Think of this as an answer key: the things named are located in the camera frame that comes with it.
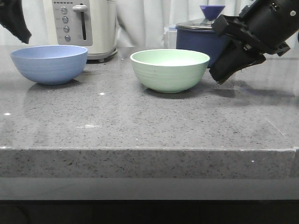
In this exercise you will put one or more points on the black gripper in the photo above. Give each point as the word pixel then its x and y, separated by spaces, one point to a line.
pixel 246 47

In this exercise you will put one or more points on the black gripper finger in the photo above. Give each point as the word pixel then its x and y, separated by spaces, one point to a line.
pixel 12 18

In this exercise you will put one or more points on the blue bowl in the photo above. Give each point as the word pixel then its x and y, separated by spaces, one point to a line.
pixel 50 64

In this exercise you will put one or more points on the green bowl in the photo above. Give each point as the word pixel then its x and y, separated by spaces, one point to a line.
pixel 169 70

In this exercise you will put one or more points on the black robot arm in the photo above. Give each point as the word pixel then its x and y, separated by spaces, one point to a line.
pixel 279 15

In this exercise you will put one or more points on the dark blue saucepan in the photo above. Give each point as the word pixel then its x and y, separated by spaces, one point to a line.
pixel 202 40

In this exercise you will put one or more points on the glass lid with blue knob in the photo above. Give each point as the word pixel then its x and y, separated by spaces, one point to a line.
pixel 210 12

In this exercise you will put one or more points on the clear plastic container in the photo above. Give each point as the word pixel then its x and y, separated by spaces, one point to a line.
pixel 170 36

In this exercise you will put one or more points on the cream toaster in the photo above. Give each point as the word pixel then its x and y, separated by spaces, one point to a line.
pixel 88 23

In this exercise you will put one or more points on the white curtain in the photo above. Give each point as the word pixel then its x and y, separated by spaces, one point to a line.
pixel 141 23

